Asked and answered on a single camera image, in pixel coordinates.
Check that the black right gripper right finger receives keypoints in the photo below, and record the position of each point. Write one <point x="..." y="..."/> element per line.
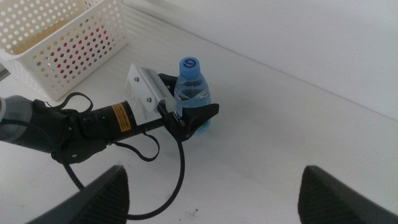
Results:
<point x="329" y="199"/>

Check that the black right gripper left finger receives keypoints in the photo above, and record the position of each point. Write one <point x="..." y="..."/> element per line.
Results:
<point x="99" y="199"/>

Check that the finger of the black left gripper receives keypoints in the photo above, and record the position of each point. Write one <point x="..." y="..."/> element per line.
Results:
<point x="168" y="81"/>
<point x="199" y="116"/>

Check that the clear water bottle blue cap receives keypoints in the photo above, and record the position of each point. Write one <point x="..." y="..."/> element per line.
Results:
<point x="191" y="90"/>

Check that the red cola can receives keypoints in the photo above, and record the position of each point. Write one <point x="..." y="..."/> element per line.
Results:
<point x="80" y="41"/>

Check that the white perforated plastic basket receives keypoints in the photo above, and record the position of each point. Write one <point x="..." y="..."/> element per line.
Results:
<point x="54" y="91"/>

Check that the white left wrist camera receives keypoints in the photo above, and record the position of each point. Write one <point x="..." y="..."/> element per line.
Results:
<point x="146" y="90"/>

